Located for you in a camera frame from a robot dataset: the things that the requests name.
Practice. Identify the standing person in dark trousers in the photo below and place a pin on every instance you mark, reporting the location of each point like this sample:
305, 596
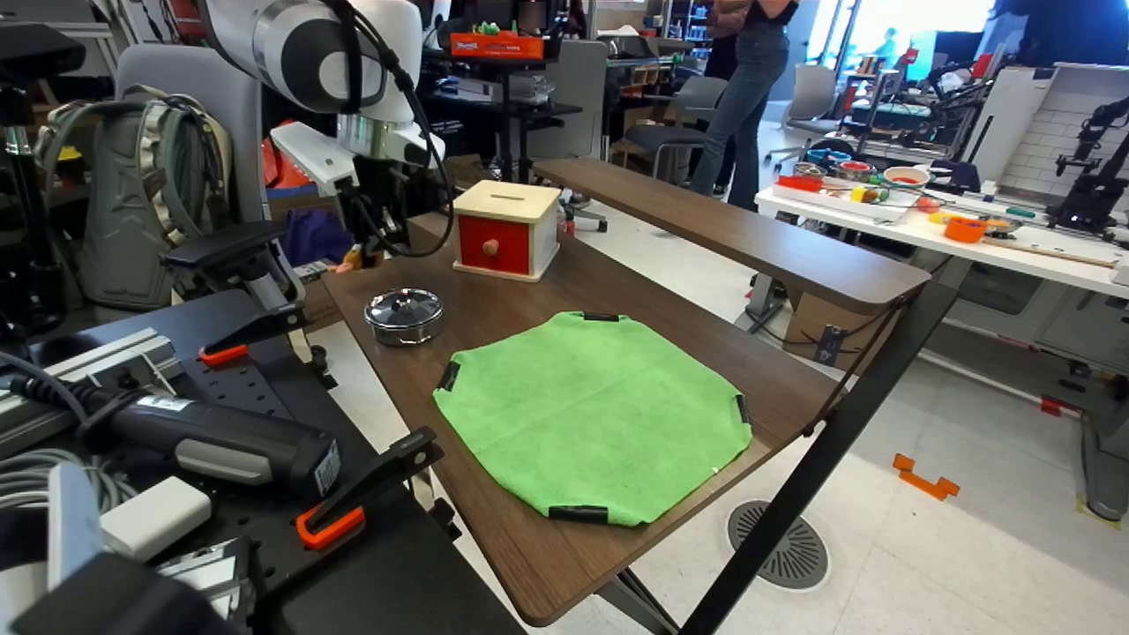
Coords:
742, 107

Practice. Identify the black cart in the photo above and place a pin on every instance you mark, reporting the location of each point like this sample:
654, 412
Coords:
517, 110

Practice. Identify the grey backpack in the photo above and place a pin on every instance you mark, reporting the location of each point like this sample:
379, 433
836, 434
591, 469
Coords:
128, 200

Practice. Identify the wooden box with red drawer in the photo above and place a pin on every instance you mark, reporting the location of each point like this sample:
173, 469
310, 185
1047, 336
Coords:
505, 229

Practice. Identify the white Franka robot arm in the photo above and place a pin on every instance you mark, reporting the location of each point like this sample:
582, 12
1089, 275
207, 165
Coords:
300, 53

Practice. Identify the white backdrop board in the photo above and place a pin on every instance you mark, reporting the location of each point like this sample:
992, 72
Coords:
1059, 129

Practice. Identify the steel cooking pot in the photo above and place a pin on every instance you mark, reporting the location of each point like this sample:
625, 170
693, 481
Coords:
404, 329

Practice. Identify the aluminium rail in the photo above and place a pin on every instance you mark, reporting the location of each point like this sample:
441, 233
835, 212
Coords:
83, 363

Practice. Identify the cardboard box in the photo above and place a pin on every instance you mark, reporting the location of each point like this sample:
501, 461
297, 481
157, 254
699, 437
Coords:
832, 324

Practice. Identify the orange floor bracket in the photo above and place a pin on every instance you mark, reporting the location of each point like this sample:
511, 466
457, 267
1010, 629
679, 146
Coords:
921, 476

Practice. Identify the round floor drain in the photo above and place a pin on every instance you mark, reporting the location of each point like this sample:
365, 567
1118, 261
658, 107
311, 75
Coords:
778, 549

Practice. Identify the small black robot arm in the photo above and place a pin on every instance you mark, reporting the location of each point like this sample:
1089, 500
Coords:
1094, 176

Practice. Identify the white table with toys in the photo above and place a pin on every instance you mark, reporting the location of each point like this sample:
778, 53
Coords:
941, 229

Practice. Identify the green cloth mat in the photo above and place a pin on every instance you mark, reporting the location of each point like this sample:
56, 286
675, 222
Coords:
593, 412

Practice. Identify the black handheld device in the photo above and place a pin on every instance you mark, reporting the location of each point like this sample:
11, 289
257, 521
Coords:
223, 443

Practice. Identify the orange tray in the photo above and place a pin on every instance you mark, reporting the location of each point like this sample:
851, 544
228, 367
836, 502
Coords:
497, 43

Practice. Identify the white power adapter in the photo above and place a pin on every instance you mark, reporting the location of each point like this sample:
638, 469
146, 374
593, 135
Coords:
154, 515

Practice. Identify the grey office chair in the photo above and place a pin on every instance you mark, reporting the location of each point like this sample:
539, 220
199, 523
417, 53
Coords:
199, 81

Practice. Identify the brown wooden desk with shelf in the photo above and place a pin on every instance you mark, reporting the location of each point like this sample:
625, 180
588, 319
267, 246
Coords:
517, 295

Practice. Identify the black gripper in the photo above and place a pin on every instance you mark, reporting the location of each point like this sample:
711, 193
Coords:
374, 206

